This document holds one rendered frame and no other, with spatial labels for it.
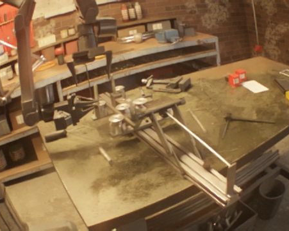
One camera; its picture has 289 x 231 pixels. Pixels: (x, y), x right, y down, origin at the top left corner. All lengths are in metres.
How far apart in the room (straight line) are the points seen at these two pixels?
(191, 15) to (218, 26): 0.50
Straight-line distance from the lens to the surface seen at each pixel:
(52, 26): 3.12
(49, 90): 1.05
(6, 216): 1.35
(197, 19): 3.87
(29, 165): 2.67
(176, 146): 0.97
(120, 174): 0.93
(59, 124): 0.97
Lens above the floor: 1.40
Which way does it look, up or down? 25 degrees down
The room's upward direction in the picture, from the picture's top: 9 degrees counter-clockwise
